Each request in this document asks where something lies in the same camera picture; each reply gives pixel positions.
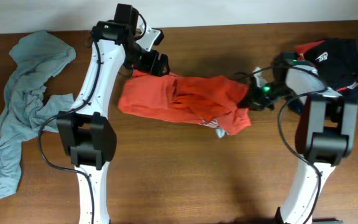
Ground orange printed t-shirt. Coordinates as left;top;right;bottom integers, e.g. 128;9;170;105
118;70;251;138

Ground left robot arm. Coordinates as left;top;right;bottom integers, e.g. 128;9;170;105
57;4;170;223

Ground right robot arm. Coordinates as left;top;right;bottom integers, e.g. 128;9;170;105
238;53;358;224

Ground red folded garment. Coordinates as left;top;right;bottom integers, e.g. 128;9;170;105
294;39;358;93

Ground black folded Nike garment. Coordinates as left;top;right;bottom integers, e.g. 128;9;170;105
303;38;358;90

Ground grey t-shirt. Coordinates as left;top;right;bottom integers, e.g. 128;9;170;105
0;31;76;199

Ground left black cable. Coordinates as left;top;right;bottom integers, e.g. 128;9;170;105
37;12;149;224

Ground black cable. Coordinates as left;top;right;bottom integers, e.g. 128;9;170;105
37;12;149;224
231;64;329;224

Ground right black cable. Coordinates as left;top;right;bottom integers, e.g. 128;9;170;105
231;64;329;224

